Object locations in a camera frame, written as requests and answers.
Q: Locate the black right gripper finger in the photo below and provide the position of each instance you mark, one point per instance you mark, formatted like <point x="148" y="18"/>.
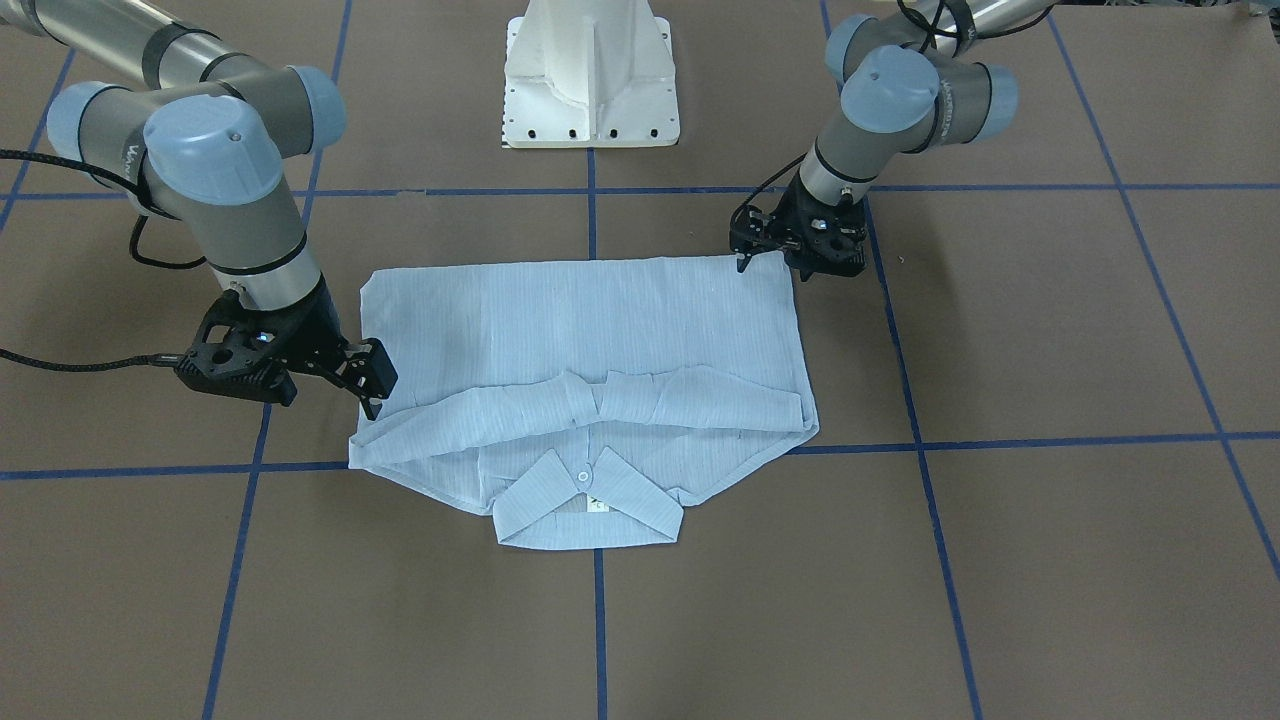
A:
<point x="372" y="405"/>

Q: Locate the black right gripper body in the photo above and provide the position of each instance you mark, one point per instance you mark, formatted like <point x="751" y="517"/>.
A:
<point x="312" y="325"/>

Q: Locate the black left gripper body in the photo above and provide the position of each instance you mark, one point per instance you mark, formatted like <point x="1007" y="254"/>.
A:
<point x="786" y="213"/>

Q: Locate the light blue button shirt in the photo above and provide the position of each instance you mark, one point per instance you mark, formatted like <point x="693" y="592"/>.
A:
<point x="585" y="404"/>

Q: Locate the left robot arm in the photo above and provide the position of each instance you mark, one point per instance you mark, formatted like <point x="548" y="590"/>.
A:
<point x="904" y="89"/>

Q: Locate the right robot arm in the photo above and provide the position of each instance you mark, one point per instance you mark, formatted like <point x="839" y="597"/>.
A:
<point x="203" y="142"/>

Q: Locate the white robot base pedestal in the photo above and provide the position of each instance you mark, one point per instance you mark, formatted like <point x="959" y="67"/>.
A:
<point x="590" y="75"/>

